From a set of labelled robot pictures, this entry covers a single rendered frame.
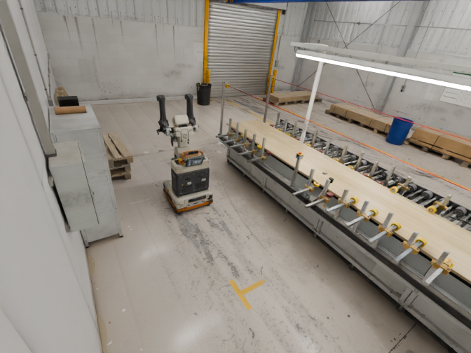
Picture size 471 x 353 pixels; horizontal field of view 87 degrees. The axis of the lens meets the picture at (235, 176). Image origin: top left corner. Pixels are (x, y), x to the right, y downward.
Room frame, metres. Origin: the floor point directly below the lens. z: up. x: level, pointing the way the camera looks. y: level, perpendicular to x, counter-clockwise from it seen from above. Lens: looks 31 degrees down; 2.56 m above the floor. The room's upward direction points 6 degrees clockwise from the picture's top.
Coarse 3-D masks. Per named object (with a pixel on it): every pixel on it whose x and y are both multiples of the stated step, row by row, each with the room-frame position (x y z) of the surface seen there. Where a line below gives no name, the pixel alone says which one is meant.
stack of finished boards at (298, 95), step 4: (276, 92) 10.95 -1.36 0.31; (280, 92) 11.04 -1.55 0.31; (284, 92) 11.12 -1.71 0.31; (288, 92) 11.21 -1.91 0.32; (292, 92) 11.30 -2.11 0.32; (296, 92) 11.40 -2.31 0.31; (300, 92) 11.48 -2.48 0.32; (304, 92) 11.57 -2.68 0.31; (308, 92) 11.67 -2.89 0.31; (272, 96) 10.34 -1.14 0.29; (276, 96) 10.29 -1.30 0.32; (280, 96) 10.37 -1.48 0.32; (284, 96) 10.44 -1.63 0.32; (288, 96) 10.52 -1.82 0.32; (292, 96) 10.61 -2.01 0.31; (296, 96) 10.69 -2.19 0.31; (300, 96) 10.77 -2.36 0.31; (304, 96) 10.93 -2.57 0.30; (308, 96) 11.08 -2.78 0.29; (316, 96) 11.40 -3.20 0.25; (276, 100) 10.12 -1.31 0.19; (280, 100) 10.08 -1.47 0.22; (284, 100) 10.20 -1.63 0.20; (288, 100) 10.35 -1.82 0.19; (292, 100) 10.50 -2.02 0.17; (296, 100) 10.66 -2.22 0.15
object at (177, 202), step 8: (168, 184) 3.30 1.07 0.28; (168, 192) 3.18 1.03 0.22; (200, 192) 3.18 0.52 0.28; (208, 192) 3.21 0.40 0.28; (176, 200) 2.93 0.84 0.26; (200, 200) 3.11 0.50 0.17; (208, 200) 3.19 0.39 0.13; (176, 208) 2.92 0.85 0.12; (184, 208) 2.95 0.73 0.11; (192, 208) 3.02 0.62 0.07
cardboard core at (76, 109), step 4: (56, 108) 2.59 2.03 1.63; (60, 108) 2.61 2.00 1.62; (64, 108) 2.63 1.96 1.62; (68, 108) 2.65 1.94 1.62; (72, 108) 2.67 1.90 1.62; (76, 108) 2.69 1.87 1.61; (80, 108) 2.71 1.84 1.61; (84, 108) 2.73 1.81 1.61; (56, 112) 2.57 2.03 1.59; (60, 112) 2.59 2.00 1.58; (64, 112) 2.61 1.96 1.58; (68, 112) 2.63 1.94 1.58; (72, 112) 2.66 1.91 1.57; (76, 112) 2.68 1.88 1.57; (80, 112) 2.70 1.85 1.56; (84, 112) 2.73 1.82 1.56
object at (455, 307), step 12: (228, 144) 4.31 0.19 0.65; (252, 156) 3.77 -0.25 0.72; (264, 168) 3.43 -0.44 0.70; (276, 180) 3.18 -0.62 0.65; (324, 216) 2.43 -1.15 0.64; (348, 228) 2.19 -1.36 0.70; (360, 240) 2.03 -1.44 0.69; (372, 252) 1.91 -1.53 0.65; (384, 252) 1.88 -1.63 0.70; (396, 264) 1.73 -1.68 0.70; (408, 276) 1.61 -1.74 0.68; (420, 288) 1.52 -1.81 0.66; (432, 288) 1.49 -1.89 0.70; (432, 300) 1.42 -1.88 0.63; (444, 300) 1.38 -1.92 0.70; (456, 312) 1.29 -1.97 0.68; (468, 312) 1.29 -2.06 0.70; (468, 324) 1.21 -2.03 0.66
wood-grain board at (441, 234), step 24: (288, 144) 4.00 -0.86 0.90; (336, 168) 3.29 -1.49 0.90; (336, 192) 2.63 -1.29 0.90; (360, 192) 2.69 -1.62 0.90; (384, 192) 2.75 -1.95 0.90; (384, 216) 2.22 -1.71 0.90; (408, 216) 2.27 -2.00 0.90; (432, 216) 2.32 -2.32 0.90; (432, 240) 1.91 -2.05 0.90; (456, 240) 1.95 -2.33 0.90; (456, 264) 1.62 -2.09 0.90
